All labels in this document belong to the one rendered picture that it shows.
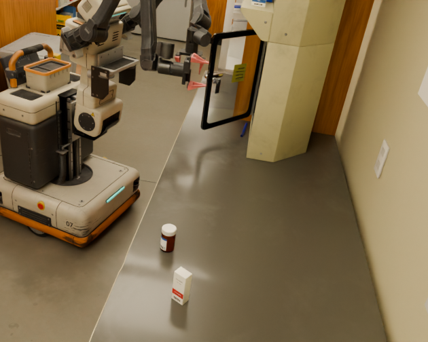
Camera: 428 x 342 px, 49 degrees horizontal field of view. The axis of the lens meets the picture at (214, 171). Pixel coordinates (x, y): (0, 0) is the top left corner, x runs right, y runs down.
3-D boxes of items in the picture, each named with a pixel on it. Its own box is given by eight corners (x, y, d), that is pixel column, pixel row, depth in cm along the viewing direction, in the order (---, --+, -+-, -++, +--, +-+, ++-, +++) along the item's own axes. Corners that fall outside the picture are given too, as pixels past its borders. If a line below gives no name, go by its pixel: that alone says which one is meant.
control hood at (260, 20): (269, 22, 192) (274, -4, 187) (268, 42, 164) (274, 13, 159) (242, 17, 193) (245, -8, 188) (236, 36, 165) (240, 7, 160)
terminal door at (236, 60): (250, 116, 212) (266, 27, 192) (201, 131, 192) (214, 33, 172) (248, 115, 213) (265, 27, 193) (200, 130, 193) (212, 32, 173)
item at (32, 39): (82, 77, 407) (81, 39, 391) (54, 102, 355) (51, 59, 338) (35, 68, 409) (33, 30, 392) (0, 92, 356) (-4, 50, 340)
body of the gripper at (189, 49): (200, 59, 214) (202, 43, 211) (179, 55, 215) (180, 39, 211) (202, 55, 220) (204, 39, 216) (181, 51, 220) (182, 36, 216)
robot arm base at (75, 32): (76, 29, 218) (59, 34, 208) (87, 22, 214) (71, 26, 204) (85, 46, 220) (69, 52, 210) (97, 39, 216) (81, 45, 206)
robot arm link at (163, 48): (153, 67, 200) (140, 67, 193) (156, 40, 197) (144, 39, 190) (176, 72, 195) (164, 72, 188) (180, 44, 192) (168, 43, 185)
